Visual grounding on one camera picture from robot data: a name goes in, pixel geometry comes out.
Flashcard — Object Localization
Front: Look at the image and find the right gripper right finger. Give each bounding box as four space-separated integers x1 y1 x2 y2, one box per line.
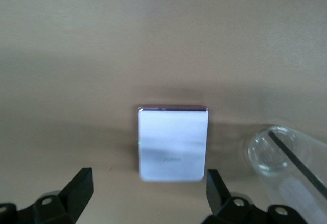
201 168 308 224

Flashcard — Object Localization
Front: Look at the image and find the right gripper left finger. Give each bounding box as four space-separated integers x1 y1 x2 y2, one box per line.
0 167 94 224

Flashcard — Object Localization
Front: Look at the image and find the lilac phone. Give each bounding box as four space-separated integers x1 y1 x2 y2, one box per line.
135 103 211 183

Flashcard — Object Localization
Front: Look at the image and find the clear plastic cup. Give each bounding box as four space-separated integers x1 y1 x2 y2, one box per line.
241 125 327 224

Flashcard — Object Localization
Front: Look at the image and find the black drinking straw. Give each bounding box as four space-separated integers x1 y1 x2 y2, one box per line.
267 130 327 199

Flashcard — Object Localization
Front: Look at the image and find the brown table cover sheet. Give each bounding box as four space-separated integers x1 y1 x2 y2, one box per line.
0 0 327 224

